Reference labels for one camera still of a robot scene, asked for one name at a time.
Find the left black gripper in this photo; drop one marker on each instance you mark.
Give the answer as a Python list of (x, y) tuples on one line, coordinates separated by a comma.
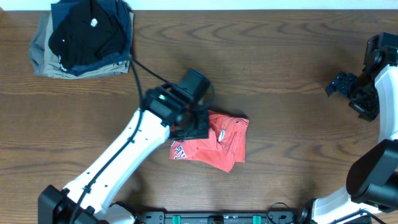
[(196, 130)]

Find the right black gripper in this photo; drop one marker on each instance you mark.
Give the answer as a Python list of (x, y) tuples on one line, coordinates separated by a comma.
[(344, 86)]

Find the coral red t-shirt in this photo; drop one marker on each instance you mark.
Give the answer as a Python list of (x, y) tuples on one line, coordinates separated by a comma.
[(225, 145)]

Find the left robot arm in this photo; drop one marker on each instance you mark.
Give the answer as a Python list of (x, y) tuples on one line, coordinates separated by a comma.
[(171, 111)]

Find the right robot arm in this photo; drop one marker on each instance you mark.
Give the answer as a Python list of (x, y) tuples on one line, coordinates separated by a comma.
[(371, 183)]

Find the navy folded garment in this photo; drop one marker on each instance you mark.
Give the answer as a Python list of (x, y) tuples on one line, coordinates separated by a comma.
[(117, 8)]

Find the khaki folded garment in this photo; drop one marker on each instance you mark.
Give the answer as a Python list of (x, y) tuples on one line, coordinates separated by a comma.
[(51, 67)]

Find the grey folded garment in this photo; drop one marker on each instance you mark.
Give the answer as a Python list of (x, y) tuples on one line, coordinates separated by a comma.
[(37, 46)]

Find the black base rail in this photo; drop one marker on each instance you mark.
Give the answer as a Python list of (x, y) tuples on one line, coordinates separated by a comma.
[(274, 216)]

